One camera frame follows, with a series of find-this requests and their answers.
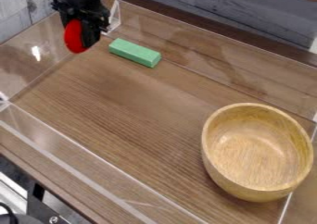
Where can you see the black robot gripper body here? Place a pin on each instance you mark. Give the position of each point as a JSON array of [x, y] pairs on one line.
[[82, 9]]

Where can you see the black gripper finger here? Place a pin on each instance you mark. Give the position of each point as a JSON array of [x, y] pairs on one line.
[[64, 17], [92, 27]]

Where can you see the red plush strawberry toy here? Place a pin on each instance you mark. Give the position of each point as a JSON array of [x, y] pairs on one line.
[[72, 37]]

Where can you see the green rectangular block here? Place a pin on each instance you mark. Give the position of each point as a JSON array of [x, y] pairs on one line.
[[134, 52]]

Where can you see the light wooden bowl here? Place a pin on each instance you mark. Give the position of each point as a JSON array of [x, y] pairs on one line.
[[257, 151]]

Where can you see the clear acrylic table enclosure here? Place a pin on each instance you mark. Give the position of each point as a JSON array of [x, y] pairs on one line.
[[106, 131]]

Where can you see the black table leg bracket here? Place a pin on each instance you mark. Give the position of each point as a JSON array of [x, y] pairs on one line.
[[38, 209]]

